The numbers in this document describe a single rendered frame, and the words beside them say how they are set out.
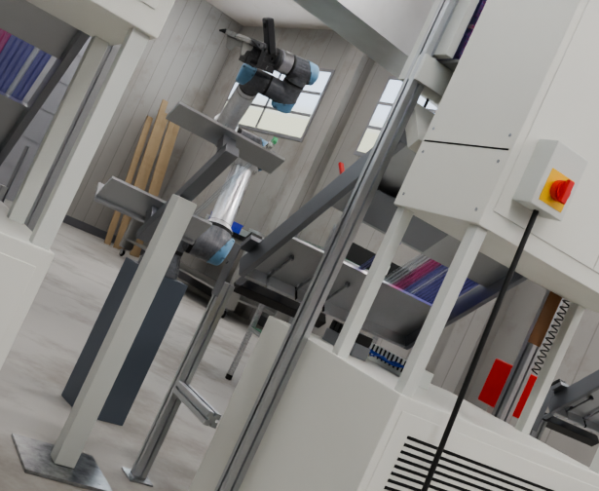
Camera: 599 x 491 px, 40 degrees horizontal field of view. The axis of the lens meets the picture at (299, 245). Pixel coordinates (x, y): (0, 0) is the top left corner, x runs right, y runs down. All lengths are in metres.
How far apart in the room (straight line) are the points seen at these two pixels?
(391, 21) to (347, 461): 5.14
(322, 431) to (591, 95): 0.93
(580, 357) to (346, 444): 4.85
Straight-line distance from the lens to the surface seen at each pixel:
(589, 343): 6.54
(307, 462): 1.89
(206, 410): 2.28
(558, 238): 1.87
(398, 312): 2.73
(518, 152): 1.76
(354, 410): 1.81
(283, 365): 2.03
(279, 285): 2.56
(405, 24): 6.70
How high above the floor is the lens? 0.75
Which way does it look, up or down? 2 degrees up
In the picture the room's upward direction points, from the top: 25 degrees clockwise
